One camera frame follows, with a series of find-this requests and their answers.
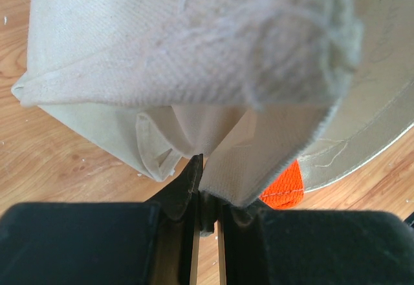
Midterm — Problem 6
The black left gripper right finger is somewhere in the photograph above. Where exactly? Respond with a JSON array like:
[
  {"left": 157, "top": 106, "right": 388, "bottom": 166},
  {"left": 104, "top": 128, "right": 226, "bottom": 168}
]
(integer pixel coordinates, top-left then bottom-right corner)
[{"left": 218, "top": 202, "right": 413, "bottom": 284}]

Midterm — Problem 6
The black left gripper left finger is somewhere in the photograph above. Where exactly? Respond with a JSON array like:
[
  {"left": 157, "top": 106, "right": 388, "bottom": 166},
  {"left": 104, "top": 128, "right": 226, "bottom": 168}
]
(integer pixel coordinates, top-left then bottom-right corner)
[{"left": 1, "top": 155, "right": 203, "bottom": 284}]

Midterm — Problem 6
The white canvas tote bag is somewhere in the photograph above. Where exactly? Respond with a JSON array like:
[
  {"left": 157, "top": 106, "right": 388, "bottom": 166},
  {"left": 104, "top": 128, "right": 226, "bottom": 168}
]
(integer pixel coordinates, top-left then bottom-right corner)
[{"left": 12, "top": 0, "right": 413, "bottom": 207}]

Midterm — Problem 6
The orange bag handle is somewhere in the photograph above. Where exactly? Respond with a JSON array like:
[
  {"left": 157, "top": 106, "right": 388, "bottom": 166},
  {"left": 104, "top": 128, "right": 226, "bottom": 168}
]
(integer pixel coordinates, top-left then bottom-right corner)
[{"left": 259, "top": 160, "right": 305, "bottom": 209}]

